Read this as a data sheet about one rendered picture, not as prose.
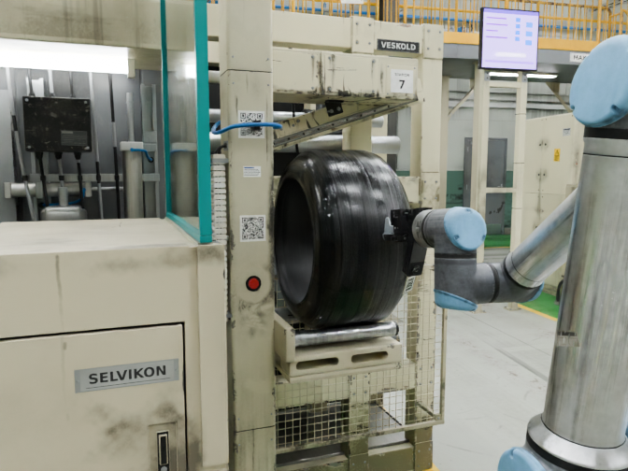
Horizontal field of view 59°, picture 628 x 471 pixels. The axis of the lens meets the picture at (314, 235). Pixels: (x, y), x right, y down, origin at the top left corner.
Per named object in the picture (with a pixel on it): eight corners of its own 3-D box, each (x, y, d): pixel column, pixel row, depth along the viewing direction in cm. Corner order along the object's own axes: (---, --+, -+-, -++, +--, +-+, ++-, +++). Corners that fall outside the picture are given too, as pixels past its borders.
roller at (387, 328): (291, 345, 155) (288, 330, 157) (287, 349, 159) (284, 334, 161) (400, 333, 167) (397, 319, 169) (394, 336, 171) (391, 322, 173)
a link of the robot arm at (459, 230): (451, 253, 112) (451, 205, 112) (420, 252, 124) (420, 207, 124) (490, 253, 115) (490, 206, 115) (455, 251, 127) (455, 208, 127)
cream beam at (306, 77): (255, 92, 178) (254, 45, 176) (238, 101, 202) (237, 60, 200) (419, 100, 199) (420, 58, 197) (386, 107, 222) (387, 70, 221)
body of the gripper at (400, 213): (414, 209, 142) (440, 206, 131) (415, 242, 143) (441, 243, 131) (388, 209, 140) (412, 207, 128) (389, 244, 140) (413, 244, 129)
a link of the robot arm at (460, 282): (495, 311, 116) (495, 253, 116) (446, 314, 113) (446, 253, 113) (472, 306, 125) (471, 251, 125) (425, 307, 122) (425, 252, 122)
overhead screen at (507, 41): (480, 68, 508) (482, 6, 502) (478, 69, 513) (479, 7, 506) (536, 71, 522) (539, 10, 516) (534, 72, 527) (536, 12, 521)
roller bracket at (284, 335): (286, 363, 152) (285, 329, 151) (251, 326, 189) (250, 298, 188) (297, 363, 153) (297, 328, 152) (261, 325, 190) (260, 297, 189)
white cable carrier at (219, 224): (216, 322, 157) (212, 153, 151) (213, 318, 161) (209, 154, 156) (232, 321, 158) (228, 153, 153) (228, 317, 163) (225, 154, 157)
